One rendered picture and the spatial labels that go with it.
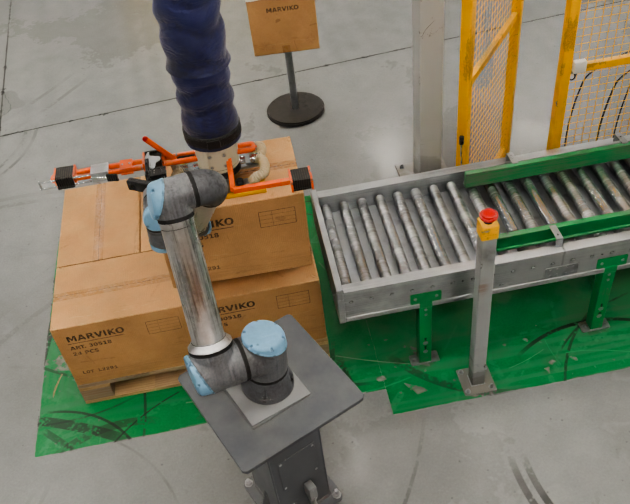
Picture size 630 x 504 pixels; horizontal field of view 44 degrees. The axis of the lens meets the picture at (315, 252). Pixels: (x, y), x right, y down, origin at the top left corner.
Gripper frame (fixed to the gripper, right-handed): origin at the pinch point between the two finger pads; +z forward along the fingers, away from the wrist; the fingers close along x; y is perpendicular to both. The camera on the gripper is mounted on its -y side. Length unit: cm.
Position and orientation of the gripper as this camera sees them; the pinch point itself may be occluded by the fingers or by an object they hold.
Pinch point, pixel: (149, 162)
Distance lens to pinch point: 318.0
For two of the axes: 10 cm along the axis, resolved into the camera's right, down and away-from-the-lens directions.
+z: -1.6, -6.7, 7.2
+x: -1.0, -7.2, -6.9
